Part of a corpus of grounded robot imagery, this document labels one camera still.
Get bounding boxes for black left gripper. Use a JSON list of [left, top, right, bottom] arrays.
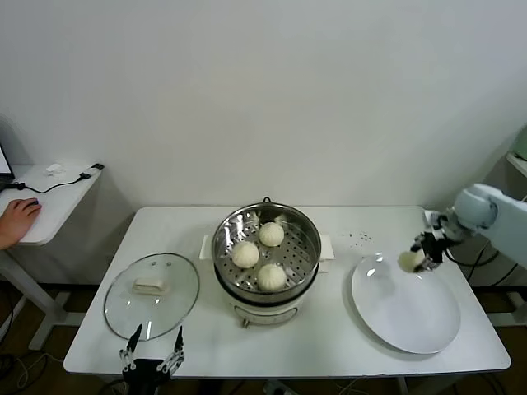
[[119, 323, 186, 395]]

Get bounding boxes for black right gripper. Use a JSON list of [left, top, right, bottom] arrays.
[[409, 229, 450, 275]]

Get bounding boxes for white steamed baozi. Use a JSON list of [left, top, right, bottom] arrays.
[[257, 263, 287, 291], [398, 250, 424, 273], [258, 221, 285, 248], [231, 241, 260, 269]]

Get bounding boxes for glass lid with cream handle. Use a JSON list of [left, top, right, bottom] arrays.
[[104, 252, 202, 342]]

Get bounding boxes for perforated steel steamer basket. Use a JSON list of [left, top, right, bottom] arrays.
[[212, 204, 323, 294]]

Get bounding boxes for person's bare hand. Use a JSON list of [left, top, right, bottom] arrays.
[[0, 197, 44, 250]]

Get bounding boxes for white oval plate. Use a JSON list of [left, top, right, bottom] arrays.
[[350, 253, 461, 355]]

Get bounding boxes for scattered black crumbs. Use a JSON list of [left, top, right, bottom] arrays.
[[343, 231, 374, 249]]

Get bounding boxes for white electric cooker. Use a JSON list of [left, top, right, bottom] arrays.
[[200, 233, 338, 330]]

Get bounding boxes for pale green object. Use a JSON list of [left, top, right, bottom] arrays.
[[513, 127, 527, 162]]

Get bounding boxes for white side table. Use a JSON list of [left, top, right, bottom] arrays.
[[0, 163, 107, 351]]

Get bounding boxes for black laptop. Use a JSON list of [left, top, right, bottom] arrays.
[[0, 137, 16, 193]]

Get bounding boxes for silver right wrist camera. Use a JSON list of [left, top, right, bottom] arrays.
[[422, 209, 448, 227]]

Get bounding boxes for black cable adapter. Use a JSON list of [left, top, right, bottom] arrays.
[[80, 163, 106, 180]]

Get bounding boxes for black laptop cable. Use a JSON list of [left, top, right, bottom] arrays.
[[15, 175, 83, 194]]

